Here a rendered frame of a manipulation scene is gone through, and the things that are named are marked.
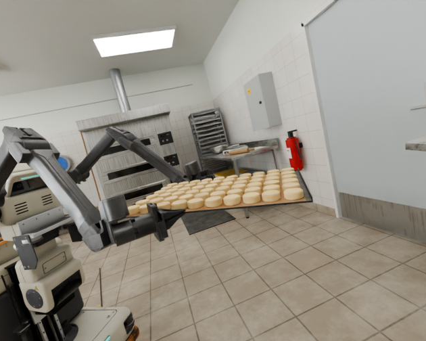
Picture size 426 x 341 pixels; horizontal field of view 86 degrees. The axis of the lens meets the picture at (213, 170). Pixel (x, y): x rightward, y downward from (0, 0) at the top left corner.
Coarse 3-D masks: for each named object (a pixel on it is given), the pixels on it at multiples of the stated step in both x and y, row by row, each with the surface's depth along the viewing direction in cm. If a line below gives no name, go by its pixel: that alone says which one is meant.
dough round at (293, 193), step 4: (292, 188) 63; (296, 188) 63; (284, 192) 62; (288, 192) 60; (292, 192) 60; (296, 192) 59; (300, 192) 60; (284, 196) 62; (288, 196) 60; (292, 196) 60; (296, 196) 59; (300, 196) 60
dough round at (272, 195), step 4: (264, 192) 65; (268, 192) 64; (272, 192) 63; (276, 192) 62; (264, 196) 62; (268, 196) 61; (272, 196) 61; (276, 196) 61; (280, 196) 63; (264, 200) 63; (268, 200) 62; (272, 200) 61; (276, 200) 62
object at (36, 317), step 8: (64, 280) 115; (72, 280) 119; (56, 288) 110; (64, 288) 114; (72, 288) 117; (56, 296) 110; (64, 296) 113; (72, 296) 123; (56, 304) 111; (64, 304) 118; (32, 312) 116; (40, 312) 116; (48, 312) 114; (56, 312) 114; (32, 320) 116; (40, 320) 118
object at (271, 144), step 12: (240, 144) 445; (252, 144) 393; (264, 144) 353; (276, 144) 321; (204, 156) 472; (216, 156) 391; (228, 156) 337; (240, 156) 306; (276, 156) 324; (276, 168) 328
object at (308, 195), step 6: (300, 174) 82; (300, 180) 78; (306, 186) 66; (306, 192) 64; (144, 198) 90; (306, 198) 59; (264, 204) 60; (270, 204) 59; (276, 204) 59; (282, 204) 59; (198, 210) 65; (204, 210) 65; (210, 210) 64; (138, 216) 71
